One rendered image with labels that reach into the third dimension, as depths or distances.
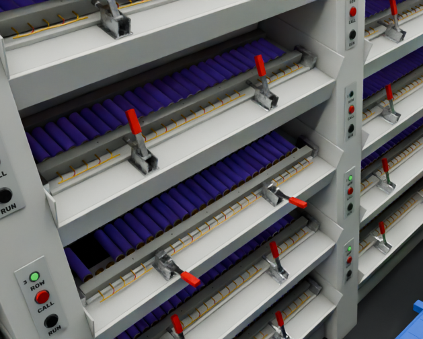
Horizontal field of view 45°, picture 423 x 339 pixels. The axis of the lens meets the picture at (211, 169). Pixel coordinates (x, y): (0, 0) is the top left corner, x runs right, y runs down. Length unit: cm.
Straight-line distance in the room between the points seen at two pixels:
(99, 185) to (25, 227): 12
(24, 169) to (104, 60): 16
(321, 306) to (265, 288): 28
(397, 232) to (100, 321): 100
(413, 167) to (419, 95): 20
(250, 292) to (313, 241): 21
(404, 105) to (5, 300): 104
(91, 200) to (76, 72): 17
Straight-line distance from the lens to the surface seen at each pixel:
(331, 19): 100
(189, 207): 92
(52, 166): 72
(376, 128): 126
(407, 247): 172
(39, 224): 66
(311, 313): 131
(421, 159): 155
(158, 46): 70
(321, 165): 110
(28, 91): 62
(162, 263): 83
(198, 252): 88
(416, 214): 166
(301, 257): 116
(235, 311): 105
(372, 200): 135
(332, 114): 106
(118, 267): 83
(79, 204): 70
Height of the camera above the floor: 108
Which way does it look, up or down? 29 degrees down
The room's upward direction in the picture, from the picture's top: 8 degrees counter-clockwise
